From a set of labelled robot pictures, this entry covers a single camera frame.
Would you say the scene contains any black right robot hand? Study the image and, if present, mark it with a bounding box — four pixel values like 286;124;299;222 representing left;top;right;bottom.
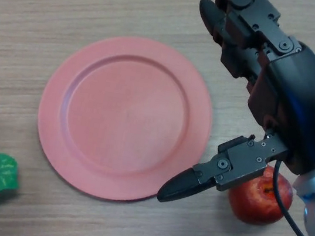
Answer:
156;0;315;226

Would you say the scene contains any pink round plate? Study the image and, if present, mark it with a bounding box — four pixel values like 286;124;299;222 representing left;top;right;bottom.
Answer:
27;23;223;214

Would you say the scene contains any red apple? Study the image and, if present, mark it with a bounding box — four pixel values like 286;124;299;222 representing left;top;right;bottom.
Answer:
224;160;298;230

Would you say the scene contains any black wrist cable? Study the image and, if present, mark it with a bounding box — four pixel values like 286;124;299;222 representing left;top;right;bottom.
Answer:
263;103;315;236

